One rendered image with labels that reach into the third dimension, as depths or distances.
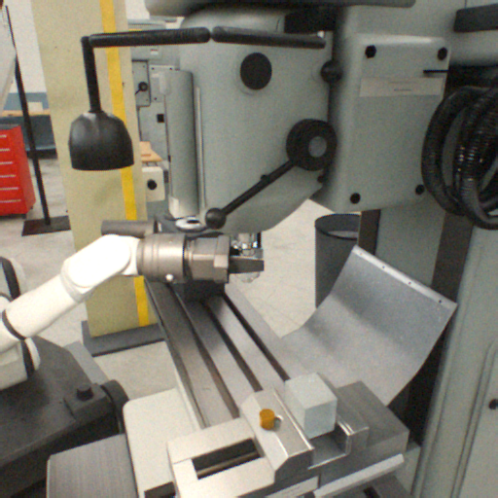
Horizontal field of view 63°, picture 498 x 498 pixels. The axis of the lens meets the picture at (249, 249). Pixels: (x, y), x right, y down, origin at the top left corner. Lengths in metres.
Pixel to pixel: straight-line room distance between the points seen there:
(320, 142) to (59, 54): 1.88
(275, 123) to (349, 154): 0.12
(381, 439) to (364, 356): 0.31
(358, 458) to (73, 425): 0.95
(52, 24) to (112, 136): 1.87
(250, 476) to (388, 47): 0.61
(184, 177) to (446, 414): 0.74
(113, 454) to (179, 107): 0.75
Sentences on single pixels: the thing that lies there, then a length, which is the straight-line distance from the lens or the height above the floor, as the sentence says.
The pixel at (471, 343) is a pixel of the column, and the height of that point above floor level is 1.06.
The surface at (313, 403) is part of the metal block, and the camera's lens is 0.61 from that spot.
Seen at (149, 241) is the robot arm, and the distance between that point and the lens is 0.73.
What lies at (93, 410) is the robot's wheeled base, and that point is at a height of 0.59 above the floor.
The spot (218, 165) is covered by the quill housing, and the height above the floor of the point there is 1.43.
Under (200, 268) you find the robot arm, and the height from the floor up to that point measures 1.24.
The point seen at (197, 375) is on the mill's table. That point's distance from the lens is 0.87.
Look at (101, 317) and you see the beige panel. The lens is 2.72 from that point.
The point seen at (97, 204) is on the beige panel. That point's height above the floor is 0.87.
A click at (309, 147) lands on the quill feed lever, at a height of 1.46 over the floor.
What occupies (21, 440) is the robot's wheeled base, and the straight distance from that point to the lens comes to 1.44.
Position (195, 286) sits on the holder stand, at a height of 1.03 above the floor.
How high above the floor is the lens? 1.55
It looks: 23 degrees down
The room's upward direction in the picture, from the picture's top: straight up
